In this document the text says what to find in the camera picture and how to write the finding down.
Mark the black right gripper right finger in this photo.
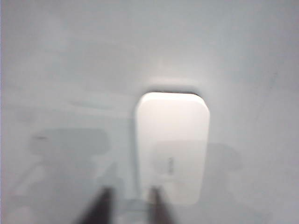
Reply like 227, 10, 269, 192
148, 185, 176, 224

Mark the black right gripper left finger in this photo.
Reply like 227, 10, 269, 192
72, 186, 117, 224

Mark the glossy white whiteboard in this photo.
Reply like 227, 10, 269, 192
0, 0, 299, 224

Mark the white rounded whiteboard eraser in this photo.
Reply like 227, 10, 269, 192
135, 91, 211, 206

